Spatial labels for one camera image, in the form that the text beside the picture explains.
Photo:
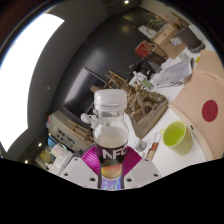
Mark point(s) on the white plaster bust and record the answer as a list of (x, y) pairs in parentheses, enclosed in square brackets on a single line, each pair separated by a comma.
[(88, 119)]

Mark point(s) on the beige canvas sheet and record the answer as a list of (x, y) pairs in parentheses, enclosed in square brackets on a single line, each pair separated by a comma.
[(193, 90)]

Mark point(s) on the wooden paintbrush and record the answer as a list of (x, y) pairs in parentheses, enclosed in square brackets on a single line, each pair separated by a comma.
[(152, 146)]

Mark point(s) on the dark grey plant saucer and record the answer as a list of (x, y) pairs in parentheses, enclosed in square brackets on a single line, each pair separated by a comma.
[(201, 47)]

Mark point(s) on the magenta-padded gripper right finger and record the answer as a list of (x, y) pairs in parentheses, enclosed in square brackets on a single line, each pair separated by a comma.
[(140, 170)]

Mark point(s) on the white spray bottle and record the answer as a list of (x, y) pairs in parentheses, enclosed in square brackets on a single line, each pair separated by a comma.
[(140, 79)]

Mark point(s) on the long white ceiling light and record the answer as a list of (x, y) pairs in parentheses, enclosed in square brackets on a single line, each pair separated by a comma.
[(30, 76)]

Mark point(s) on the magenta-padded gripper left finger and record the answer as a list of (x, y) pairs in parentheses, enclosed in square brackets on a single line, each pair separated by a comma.
[(81, 170)]

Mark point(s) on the red box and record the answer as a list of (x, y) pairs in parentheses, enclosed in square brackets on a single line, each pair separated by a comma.
[(143, 49)]

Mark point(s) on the brown cardboard box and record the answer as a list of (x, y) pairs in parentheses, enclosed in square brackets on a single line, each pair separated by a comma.
[(166, 40)]

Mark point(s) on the wooden easel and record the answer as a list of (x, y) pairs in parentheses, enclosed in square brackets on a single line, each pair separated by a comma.
[(80, 130), (115, 78)]

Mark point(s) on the black wall screen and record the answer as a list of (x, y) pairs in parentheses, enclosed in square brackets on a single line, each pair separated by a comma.
[(83, 93)]

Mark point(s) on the white cabinet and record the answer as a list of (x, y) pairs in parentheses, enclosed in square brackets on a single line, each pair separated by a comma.
[(61, 131)]

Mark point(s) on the small yellow tag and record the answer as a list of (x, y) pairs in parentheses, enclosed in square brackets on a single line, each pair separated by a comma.
[(197, 59)]

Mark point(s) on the clear drink bottle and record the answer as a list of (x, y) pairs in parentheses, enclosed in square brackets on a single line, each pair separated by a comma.
[(111, 133)]

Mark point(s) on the grey newspaper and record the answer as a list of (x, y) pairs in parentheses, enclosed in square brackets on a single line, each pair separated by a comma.
[(173, 75)]

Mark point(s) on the golden sculpture on wooden base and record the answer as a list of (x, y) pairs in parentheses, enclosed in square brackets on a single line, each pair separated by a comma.
[(146, 103)]

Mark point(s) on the small white-lidded jar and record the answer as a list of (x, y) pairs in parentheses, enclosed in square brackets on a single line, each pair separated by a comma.
[(137, 143)]

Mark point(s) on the flat round red coaster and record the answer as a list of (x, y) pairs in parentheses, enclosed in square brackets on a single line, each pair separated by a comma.
[(210, 110)]

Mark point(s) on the small grey cup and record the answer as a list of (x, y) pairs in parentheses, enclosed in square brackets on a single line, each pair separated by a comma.
[(183, 56)]

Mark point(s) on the lime green mug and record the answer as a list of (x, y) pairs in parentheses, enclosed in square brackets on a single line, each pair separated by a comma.
[(176, 138)]

